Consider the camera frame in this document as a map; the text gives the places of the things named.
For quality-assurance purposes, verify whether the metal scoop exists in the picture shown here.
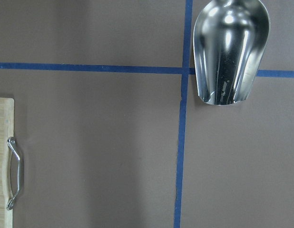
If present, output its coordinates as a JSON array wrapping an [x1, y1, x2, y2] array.
[[193, 0, 270, 105]]

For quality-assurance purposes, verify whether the wooden cutting board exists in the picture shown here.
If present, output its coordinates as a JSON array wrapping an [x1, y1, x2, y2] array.
[[0, 97, 14, 228]]

